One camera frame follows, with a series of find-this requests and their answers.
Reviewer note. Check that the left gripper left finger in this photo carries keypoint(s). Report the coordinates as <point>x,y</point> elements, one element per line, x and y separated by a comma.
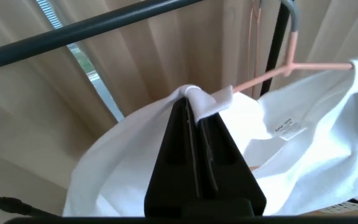
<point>172,174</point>

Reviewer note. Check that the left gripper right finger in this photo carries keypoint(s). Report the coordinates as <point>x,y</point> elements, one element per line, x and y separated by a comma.
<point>228,180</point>

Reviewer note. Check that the white printed t-shirt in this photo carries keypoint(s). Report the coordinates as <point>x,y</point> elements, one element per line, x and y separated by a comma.
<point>306,161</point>

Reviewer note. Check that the pink clothes hanger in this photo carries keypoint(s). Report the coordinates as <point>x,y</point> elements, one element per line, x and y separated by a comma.
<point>250,46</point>
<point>291,56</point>

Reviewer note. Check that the black clothes rack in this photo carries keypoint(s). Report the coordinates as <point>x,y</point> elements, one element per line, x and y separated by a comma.
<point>73,32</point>

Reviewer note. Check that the beige curtain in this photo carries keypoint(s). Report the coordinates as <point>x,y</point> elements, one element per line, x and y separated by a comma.
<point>166,56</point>

